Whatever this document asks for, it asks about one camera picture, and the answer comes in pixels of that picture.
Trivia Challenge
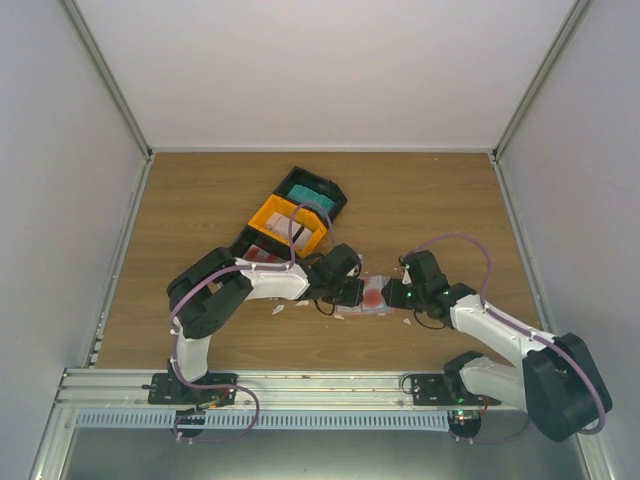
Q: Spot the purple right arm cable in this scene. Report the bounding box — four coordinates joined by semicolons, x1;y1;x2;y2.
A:
404;233;612;435

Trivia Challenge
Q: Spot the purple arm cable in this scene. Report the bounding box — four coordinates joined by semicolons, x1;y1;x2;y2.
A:
167;202;336;336
404;233;612;435

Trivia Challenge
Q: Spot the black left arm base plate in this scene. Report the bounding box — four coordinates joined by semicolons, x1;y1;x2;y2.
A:
140;372;238;406

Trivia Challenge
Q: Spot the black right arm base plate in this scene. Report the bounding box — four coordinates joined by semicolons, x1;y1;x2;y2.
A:
399;373;500;408

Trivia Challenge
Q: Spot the yellow bin with white cards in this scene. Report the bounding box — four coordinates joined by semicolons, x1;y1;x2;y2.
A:
248;194;328;257

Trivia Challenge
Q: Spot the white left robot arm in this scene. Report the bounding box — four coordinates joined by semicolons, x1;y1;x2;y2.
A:
167;243;364;404

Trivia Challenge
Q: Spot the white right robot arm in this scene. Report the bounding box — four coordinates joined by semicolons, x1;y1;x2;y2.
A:
382;250;613;442

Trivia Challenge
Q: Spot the red-white credit card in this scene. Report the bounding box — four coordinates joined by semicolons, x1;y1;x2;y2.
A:
362;275;387;311

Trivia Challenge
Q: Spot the stack of red-white cards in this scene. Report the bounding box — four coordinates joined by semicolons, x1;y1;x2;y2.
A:
242;245;282;263

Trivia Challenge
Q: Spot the black bin with red cards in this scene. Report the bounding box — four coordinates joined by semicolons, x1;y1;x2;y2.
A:
229;226;290;263

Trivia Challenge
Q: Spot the grey slotted cable duct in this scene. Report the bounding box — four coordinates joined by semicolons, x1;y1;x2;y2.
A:
76;409;449;432

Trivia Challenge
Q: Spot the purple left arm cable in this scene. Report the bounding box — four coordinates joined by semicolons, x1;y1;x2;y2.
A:
167;202;336;336

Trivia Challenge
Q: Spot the stack of teal cards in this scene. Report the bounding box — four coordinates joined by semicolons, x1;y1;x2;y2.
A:
286;184;335;213

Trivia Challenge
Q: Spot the aluminium front rail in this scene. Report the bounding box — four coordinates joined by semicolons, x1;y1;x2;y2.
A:
55;368;596;409

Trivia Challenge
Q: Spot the black bin with teal cards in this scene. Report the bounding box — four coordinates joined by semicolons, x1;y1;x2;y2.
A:
273;166;348;220

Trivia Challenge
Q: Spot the stack of white cards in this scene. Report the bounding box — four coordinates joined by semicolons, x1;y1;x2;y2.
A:
265;212;313;249

